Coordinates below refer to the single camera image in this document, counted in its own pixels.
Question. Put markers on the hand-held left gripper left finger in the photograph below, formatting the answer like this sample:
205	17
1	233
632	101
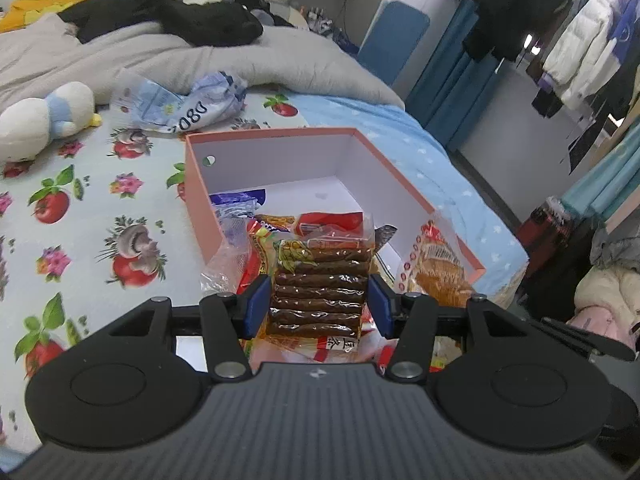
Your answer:
255	306

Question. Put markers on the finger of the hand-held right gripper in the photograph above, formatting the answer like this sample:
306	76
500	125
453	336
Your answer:
585	337

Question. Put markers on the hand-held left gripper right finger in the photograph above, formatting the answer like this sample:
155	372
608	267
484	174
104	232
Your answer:
382	306

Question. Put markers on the clear crinkled snack packet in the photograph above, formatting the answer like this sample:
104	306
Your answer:
227	255

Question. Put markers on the clear packet of brown sticks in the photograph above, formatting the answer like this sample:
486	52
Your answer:
320	285

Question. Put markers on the tan cracker packet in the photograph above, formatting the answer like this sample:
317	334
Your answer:
440	270

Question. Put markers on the orange snack packet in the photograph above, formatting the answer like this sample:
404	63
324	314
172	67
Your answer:
272	222

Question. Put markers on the dark blue snack packet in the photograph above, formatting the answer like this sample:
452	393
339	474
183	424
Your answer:
240	199

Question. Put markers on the deep pink cardboard box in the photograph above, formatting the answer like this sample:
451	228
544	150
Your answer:
280	160

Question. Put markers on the cream and pink clothes pile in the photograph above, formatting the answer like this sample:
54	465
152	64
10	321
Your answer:
610	290

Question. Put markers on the red bag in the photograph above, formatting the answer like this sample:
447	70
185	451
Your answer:
550	225

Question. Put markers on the teal curtain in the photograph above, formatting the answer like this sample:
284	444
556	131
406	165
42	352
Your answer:
600	180

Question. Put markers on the fruit print sheet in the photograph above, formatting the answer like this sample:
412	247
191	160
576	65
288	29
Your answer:
90	200

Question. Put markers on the white and purple plastic bag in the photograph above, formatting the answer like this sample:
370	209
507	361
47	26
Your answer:
215	95

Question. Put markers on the blue curtain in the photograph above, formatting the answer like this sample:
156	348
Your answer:
450	85

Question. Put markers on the blue and white plastic bag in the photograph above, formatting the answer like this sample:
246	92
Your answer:
150	100

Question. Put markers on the blue chair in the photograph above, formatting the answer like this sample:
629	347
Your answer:
395	35

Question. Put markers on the grey blanket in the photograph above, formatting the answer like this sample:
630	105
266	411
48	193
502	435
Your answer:
150	55

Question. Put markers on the black jacket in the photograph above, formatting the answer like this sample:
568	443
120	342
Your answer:
200	20

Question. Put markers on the white and blue plush toy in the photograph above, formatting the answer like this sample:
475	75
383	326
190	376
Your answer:
30	120

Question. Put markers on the white puffer jacket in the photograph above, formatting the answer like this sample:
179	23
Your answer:
585	45

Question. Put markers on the group of small bottles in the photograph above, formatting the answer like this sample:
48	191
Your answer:
316	19

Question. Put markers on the yellow pillow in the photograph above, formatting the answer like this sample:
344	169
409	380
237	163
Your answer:
30	15

